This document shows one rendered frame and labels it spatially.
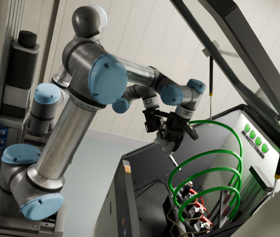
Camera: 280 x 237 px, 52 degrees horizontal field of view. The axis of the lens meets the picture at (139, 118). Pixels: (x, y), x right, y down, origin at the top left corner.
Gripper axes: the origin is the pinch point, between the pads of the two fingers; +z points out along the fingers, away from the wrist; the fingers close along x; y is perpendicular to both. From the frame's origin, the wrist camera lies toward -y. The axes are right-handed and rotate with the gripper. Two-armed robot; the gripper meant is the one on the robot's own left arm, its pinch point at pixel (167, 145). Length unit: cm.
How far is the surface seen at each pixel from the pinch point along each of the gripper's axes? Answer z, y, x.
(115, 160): 17, 111, -152
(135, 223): 27.5, 17.2, 21.2
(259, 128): 4.0, -41.8, -13.5
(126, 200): 19.4, 23.6, 11.1
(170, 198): 26.1, 6.7, -1.6
